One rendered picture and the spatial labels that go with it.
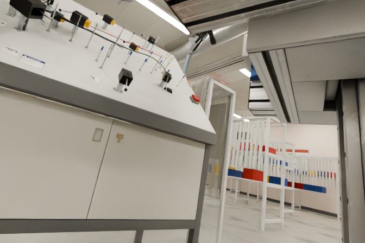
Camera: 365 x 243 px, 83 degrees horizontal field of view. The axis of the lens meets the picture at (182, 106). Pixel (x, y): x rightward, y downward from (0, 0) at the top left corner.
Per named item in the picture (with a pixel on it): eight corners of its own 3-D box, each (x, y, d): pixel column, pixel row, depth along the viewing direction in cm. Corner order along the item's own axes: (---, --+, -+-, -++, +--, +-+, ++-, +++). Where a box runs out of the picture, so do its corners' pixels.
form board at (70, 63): (-84, 38, 57) (-84, 33, 56) (23, -24, 132) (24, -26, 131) (214, 135, 122) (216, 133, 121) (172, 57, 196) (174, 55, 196)
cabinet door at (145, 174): (196, 220, 107) (206, 144, 118) (87, 219, 77) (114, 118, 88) (193, 218, 109) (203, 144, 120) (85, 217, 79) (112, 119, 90)
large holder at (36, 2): (4, 11, 88) (12, -22, 82) (37, 36, 89) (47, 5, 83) (-13, 9, 82) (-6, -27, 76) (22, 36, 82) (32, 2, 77)
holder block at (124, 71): (113, 100, 86) (124, 82, 82) (112, 84, 95) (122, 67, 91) (124, 104, 88) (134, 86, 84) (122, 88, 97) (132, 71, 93)
